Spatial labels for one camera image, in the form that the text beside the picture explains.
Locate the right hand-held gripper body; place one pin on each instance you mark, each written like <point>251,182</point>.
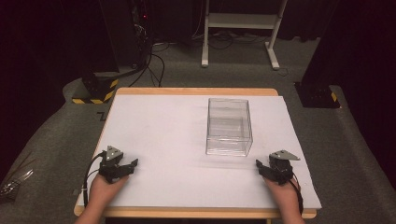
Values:
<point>281,166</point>

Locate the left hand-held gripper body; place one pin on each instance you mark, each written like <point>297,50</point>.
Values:
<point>111,161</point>

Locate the clear plastic box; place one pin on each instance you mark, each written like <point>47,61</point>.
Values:
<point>229,130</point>

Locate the person's right hand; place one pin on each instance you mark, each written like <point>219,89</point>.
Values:
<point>285,193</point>

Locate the person's left hand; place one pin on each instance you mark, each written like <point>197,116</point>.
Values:
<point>104,189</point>

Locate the white table sheet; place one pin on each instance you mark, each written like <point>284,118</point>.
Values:
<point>162,140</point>

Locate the black yellow striped stand base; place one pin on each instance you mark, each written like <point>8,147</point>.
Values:
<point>99,88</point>

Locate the wooden table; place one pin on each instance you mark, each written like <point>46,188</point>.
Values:
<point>193,91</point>

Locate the metal rods bundle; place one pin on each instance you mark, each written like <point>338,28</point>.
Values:
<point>15,182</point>

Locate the black equipment rack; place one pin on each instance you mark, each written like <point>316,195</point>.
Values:
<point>137,31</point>

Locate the dark curtain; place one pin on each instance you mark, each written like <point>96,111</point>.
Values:
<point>37,46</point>
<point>358,46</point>

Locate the white metal stand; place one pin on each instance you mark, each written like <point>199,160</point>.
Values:
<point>241,21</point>

